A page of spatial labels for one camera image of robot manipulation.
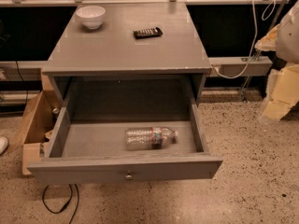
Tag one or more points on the clear plastic water bottle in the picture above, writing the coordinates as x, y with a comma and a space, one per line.
147, 138

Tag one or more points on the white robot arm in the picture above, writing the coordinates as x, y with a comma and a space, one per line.
288, 36

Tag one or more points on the open grey top drawer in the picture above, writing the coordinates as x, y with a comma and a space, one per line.
88, 141

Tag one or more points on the round metal drawer knob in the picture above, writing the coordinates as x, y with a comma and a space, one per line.
129, 176

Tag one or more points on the grey wooden nightstand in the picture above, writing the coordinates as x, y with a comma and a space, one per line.
111, 52

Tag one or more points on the black remote control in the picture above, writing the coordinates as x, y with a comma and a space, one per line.
148, 33

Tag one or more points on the white ceramic bowl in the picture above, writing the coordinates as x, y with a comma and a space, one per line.
91, 17

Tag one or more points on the metal support pole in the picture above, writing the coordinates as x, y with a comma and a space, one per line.
268, 43

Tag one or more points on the brown cardboard box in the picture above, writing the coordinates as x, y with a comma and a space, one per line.
37, 120

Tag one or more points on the white shoe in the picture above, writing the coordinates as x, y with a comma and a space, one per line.
3, 144

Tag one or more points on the grey metal rail beam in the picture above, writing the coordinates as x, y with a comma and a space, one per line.
239, 66

